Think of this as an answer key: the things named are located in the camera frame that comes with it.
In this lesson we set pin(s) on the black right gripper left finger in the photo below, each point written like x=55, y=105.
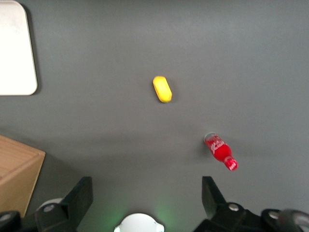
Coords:
x=74, y=205

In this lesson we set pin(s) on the wooden two-drawer cabinet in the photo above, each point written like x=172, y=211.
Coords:
x=17, y=169

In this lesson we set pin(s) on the yellow lemon toy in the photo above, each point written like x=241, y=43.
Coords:
x=163, y=89

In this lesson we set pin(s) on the red soda can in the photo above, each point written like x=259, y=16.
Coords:
x=220, y=151

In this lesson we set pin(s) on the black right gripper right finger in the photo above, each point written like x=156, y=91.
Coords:
x=214, y=203

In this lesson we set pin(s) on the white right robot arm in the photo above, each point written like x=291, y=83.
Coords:
x=138, y=224

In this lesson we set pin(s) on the white rectangular tray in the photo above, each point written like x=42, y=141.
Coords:
x=14, y=48

